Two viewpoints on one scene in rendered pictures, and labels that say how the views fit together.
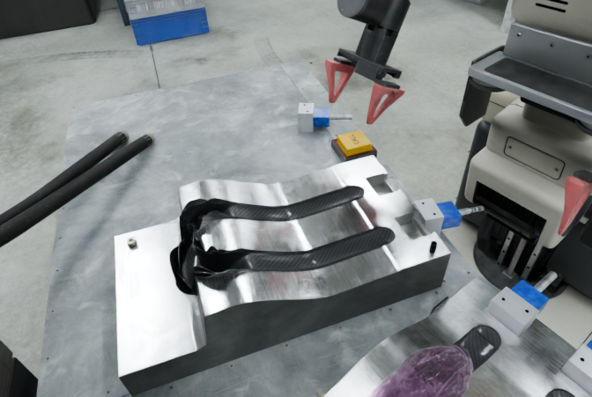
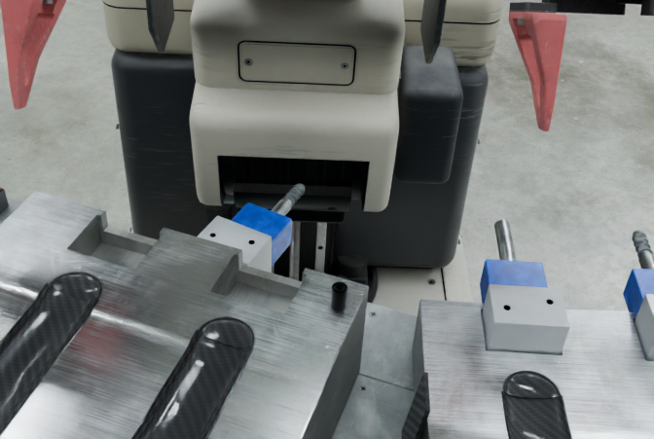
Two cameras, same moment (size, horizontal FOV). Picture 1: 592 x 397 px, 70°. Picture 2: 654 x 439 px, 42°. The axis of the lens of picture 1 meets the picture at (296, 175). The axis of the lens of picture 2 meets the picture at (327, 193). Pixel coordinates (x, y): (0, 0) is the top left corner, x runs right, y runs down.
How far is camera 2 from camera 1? 26 cm
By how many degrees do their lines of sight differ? 42
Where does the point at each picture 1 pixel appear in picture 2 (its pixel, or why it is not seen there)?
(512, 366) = (602, 409)
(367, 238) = (196, 370)
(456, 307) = (449, 381)
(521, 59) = not seen: outside the picture
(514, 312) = (538, 316)
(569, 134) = not seen: outside the picture
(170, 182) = not seen: outside the picture
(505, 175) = (269, 118)
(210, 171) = not seen: outside the picture
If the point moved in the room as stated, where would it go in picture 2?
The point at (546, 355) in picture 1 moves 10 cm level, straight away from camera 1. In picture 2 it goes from (614, 351) to (574, 251)
